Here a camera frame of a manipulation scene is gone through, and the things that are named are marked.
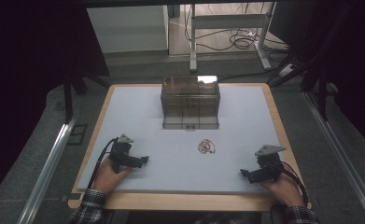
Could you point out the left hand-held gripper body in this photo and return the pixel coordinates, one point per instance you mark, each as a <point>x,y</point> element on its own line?
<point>121,154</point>

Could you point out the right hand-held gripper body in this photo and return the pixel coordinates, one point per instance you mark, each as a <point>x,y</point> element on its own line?
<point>269,166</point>

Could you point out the person's left hand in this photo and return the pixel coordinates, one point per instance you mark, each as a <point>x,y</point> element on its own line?
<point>107,177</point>

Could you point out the person's right hand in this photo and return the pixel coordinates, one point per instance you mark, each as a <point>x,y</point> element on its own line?
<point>286,191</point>

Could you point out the white table mat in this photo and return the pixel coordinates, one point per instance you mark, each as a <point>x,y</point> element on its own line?
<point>171,155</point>

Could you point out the person's plaid lap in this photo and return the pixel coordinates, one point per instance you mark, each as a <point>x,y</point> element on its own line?
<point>223,219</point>

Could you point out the transparent brown drawer box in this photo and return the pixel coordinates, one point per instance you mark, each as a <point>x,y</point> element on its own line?
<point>190,102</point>

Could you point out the black metal stand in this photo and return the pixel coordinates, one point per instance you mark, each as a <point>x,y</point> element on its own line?
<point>68,96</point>
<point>321,93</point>

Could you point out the white power strip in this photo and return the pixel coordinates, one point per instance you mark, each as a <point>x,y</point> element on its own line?
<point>285,70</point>

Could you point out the black curtain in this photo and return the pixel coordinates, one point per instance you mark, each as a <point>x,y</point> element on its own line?
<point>24,77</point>
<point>351,62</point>

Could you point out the white cabinet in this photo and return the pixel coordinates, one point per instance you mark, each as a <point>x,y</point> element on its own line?
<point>127,29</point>

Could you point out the aluminium rail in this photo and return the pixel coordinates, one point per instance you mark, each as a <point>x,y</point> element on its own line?
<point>46,174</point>
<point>342,149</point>

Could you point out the white desk frame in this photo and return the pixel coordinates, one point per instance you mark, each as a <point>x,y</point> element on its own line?
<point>193,40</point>

